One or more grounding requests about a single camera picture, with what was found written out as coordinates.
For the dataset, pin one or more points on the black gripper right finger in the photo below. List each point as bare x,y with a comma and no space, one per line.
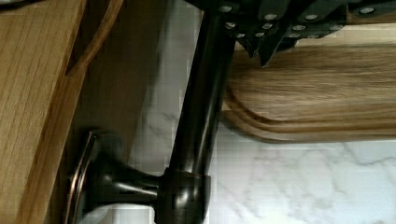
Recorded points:
291,20

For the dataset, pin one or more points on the wooden drawer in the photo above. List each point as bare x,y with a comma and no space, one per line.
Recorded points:
68,66

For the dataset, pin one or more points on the wooden serving tray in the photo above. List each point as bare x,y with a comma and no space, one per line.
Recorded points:
340,87

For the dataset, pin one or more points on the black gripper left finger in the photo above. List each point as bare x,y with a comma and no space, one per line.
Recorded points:
254,24

